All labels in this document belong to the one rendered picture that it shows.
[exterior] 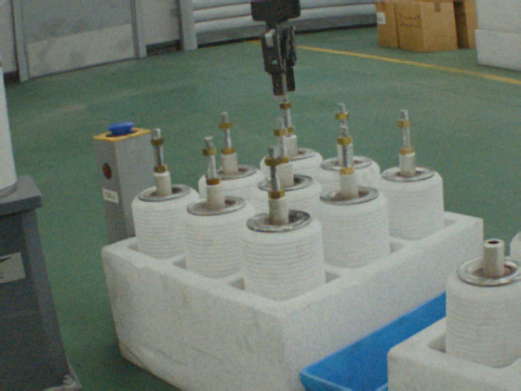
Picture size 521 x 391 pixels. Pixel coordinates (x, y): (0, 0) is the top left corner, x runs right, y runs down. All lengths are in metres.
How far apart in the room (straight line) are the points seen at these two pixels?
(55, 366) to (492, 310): 0.64
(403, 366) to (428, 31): 4.10
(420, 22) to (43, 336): 3.95
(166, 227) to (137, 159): 0.20
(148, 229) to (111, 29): 5.07
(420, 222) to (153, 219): 0.35
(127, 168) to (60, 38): 4.83
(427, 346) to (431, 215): 0.35
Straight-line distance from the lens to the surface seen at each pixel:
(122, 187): 1.30
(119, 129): 1.30
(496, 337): 0.77
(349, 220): 1.03
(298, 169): 1.27
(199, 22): 6.31
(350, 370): 0.98
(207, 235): 1.04
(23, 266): 1.11
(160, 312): 1.12
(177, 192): 1.17
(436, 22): 4.87
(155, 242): 1.15
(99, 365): 1.27
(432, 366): 0.78
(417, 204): 1.11
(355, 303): 1.00
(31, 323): 1.13
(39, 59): 6.09
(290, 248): 0.95
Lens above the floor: 0.54
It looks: 16 degrees down
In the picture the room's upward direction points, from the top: 6 degrees counter-clockwise
